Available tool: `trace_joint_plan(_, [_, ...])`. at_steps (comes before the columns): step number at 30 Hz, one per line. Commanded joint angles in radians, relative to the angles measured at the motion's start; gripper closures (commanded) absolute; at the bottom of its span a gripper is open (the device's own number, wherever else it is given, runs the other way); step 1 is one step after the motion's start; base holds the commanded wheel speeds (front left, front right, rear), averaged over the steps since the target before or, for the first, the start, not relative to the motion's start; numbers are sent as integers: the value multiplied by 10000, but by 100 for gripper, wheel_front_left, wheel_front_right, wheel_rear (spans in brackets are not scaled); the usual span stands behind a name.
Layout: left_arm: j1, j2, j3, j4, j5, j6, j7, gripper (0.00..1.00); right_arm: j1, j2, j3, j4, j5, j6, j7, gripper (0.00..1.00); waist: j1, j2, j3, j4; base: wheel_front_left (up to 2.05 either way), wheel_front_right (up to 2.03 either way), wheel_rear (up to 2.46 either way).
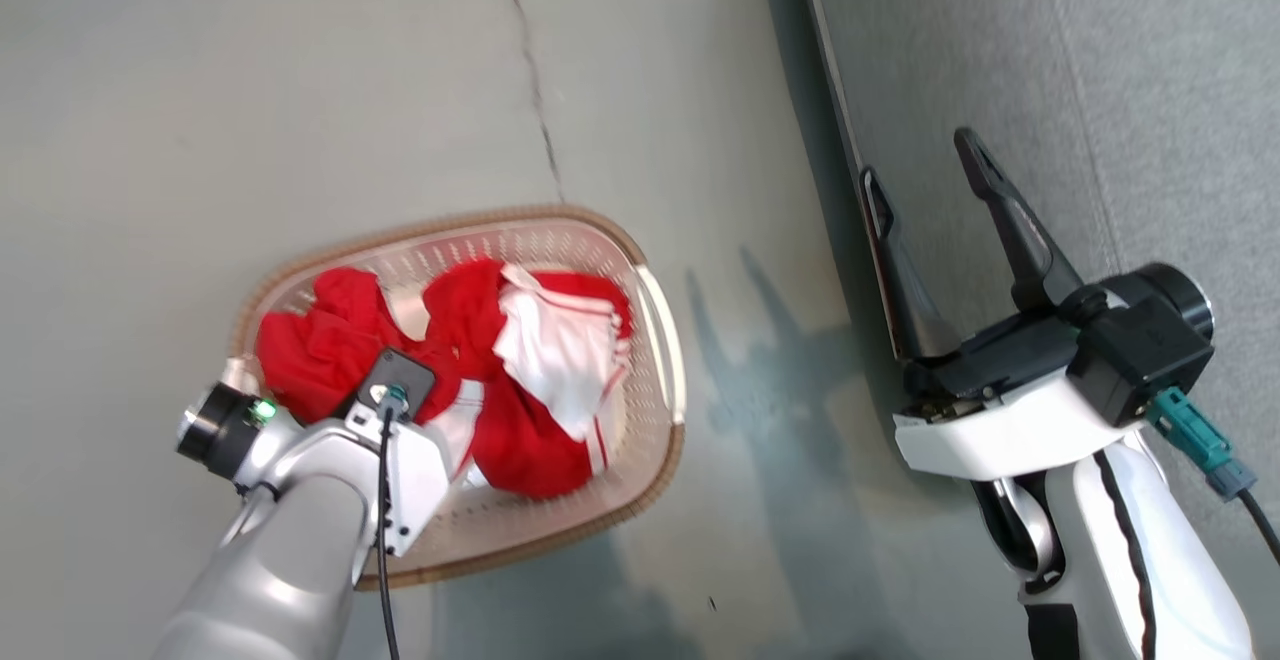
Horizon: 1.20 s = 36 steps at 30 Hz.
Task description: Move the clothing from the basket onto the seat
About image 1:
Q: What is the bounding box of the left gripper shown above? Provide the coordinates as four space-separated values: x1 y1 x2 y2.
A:
345 410 452 557

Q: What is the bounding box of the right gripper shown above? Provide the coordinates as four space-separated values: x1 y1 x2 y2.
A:
860 127 1151 482

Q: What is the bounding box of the red sweatshirt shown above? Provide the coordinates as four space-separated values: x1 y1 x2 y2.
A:
255 266 463 426

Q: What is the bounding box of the pink plastic laundry basket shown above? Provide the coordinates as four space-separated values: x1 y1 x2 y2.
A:
228 203 688 591

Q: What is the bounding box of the red and white garment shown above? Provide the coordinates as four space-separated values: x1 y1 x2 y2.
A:
420 258 636 501

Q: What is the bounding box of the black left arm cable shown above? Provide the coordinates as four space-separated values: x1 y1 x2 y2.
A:
373 388 409 660

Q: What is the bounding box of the cable with teal connector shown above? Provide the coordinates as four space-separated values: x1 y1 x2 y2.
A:
1146 387 1280 566

